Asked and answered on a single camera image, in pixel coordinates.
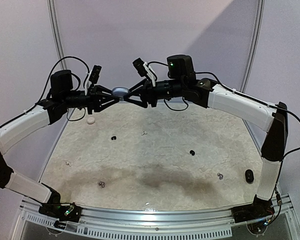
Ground right aluminium frame post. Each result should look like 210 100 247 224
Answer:
240 0 265 93

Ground aluminium frame post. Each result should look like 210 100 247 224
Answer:
46 0 65 60
240 0 265 93

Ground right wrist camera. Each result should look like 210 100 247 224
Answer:
132 58 158 87

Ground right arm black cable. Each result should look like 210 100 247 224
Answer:
197 71 300 161

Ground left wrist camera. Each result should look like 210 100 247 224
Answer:
83 65 102 95

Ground black oval charging case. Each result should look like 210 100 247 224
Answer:
244 169 254 184

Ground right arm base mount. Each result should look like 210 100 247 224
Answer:
230 195 275 223

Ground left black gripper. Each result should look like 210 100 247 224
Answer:
62 84 119 114

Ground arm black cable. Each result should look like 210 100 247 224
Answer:
197 71 300 161
39 56 91 101

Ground left aluminium frame post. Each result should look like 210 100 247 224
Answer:
46 0 65 60

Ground aluminium front rail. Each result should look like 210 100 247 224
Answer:
12 194 300 240

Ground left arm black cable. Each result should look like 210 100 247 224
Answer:
39 56 91 101

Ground white round charging case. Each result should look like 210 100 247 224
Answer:
86 116 96 125

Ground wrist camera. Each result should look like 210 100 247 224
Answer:
132 58 158 87
83 65 102 95

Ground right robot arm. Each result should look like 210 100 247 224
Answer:
123 54 288 218

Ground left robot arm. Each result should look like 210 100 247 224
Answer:
0 69 120 217

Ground purple earbud charging case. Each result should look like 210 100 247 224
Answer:
111 86 130 98

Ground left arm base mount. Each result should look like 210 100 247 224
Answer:
38 202 83 223

